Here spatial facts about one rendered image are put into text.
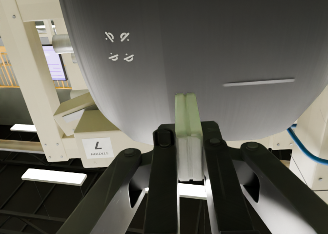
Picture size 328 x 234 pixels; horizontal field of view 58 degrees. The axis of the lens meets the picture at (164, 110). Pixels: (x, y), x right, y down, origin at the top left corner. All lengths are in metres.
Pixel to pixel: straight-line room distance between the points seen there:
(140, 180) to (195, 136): 0.04
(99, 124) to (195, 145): 0.82
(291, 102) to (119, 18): 0.21
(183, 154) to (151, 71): 0.15
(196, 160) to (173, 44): 0.15
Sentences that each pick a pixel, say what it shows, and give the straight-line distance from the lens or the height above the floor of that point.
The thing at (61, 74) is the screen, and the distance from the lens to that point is 4.64.
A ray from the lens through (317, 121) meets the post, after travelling 0.68.
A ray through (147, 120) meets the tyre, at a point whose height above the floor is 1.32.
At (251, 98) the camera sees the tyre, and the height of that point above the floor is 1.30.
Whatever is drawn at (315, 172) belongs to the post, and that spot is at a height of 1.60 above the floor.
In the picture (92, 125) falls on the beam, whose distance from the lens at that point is 0.97.
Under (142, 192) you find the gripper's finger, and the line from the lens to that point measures 0.16.
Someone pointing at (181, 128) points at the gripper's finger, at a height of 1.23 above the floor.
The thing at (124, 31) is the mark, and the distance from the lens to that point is 0.28.
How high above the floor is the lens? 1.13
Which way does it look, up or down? 31 degrees up
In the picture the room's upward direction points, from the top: 174 degrees clockwise
